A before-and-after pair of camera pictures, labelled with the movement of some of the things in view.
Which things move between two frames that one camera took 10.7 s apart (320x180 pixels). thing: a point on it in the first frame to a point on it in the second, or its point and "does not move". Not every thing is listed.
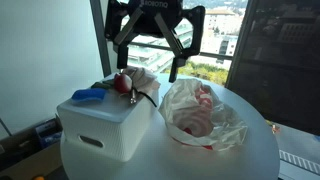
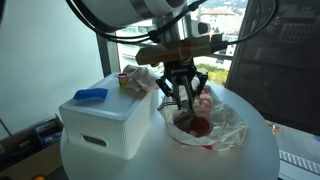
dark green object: x=106 y=84 to x=183 y=119
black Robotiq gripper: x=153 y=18 to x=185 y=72
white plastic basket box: x=122 y=127 does not move
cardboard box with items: x=32 y=153 does not move
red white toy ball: x=122 y=83 to x=199 y=127
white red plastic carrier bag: x=195 y=114 does not move
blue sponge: x=89 y=95 does not move
